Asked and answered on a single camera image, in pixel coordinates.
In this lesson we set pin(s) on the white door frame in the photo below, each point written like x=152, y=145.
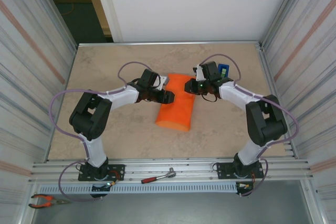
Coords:
x=107, y=6

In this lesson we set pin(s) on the aluminium side rail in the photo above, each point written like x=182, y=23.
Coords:
x=269, y=77

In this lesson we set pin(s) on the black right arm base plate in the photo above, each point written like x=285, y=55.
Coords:
x=223, y=167

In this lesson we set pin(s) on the blue tape dispenser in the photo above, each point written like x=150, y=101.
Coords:
x=223, y=69

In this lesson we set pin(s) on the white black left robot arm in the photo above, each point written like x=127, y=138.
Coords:
x=89, y=113

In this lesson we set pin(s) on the wide aluminium mounting rail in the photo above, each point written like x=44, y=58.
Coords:
x=147, y=166

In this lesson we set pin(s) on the aluminium corner post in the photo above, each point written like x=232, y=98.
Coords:
x=283, y=11
x=55, y=11

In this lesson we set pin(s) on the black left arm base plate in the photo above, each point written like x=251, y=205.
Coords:
x=118, y=167

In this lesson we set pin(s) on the orange wrapping paper sheet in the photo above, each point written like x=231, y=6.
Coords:
x=176, y=111

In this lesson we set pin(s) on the thin aluminium table edge rail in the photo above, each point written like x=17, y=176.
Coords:
x=170, y=43

